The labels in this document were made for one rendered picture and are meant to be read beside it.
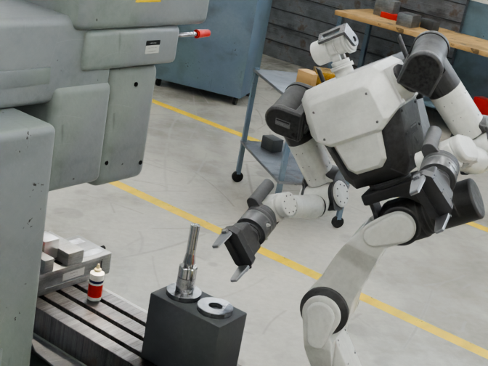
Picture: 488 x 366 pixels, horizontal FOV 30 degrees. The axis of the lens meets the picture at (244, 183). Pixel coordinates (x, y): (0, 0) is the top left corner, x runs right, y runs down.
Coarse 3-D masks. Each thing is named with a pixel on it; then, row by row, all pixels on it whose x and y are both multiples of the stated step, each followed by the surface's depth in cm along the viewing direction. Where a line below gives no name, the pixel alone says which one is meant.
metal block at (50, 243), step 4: (44, 232) 262; (48, 232) 262; (44, 236) 260; (48, 236) 260; (52, 236) 261; (44, 240) 257; (48, 240) 257; (52, 240) 258; (56, 240) 259; (44, 244) 256; (48, 244) 257; (52, 244) 259; (56, 244) 260; (44, 248) 257; (48, 248) 258; (52, 248) 259; (56, 248) 261; (44, 252) 257; (48, 252) 258; (52, 252) 260; (56, 252) 261; (52, 256) 261; (56, 256) 262
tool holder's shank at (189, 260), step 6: (192, 228) 223; (198, 228) 224; (192, 234) 224; (198, 234) 224; (192, 240) 224; (192, 246) 225; (186, 252) 226; (192, 252) 225; (186, 258) 226; (192, 258) 226; (186, 264) 227; (192, 264) 226
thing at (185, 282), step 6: (180, 276) 227; (186, 276) 226; (192, 276) 227; (180, 282) 227; (186, 282) 227; (192, 282) 228; (180, 288) 228; (186, 288) 227; (192, 288) 229; (186, 294) 228
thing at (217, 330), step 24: (168, 288) 229; (168, 312) 226; (192, 312) 223; (216, 312) 222; (240, 312) 227; (144, 336) 233; (168, 336) 228; (192, 336) 223; (216, 336) 219; (240, 336) 229; (168, 360) 229; (192, 360) 225; (216, 360) 222
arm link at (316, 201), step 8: (328, 184) 263; (304, 192) 267; (312, 192) 265; (320, 192) 263; (328, 192) 261; (304, 200) 254; (312, 200) 257; (320, 200) 260; (328, 200) 261; (304, 208) 254; (312, 208) 257; (320, 208) 259; (328, 208) 262; (336, 208) 262; (304, 216) 256; (312, 216) 258; (320, 216) 263
